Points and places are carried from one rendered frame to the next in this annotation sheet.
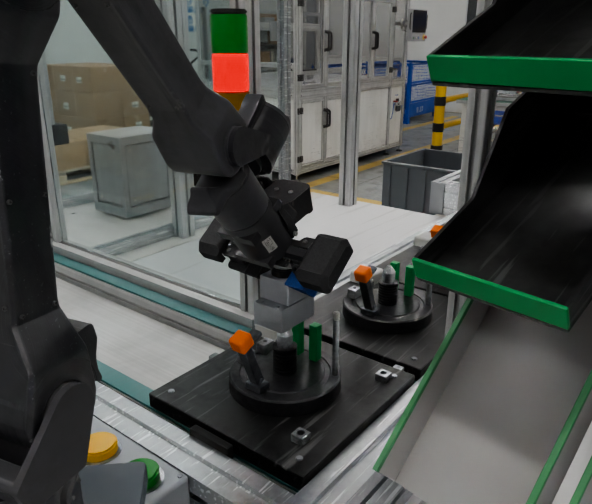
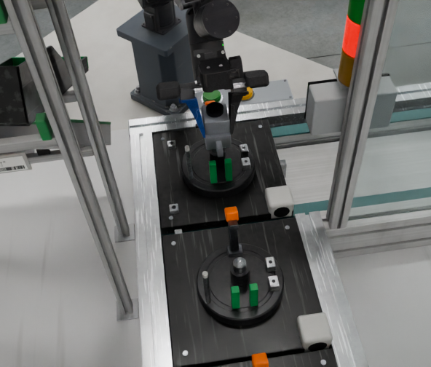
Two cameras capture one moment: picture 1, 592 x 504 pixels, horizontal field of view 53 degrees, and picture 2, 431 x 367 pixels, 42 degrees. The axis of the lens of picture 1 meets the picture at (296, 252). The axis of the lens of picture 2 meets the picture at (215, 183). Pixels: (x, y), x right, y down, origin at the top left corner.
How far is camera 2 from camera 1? 1.31 m
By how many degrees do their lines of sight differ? 100
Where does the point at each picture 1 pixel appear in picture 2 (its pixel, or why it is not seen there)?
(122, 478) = (164, 44)
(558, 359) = not seen: hidden behind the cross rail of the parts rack
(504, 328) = not seen: hidden behind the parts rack
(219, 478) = (186, 117)
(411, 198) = not seen: outside the picture
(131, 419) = (260, 113)
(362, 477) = (134, 156)
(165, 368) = (325, 167)
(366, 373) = (187, 208)
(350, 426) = (159, 168)
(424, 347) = (177, 261)
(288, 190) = (211, 68)
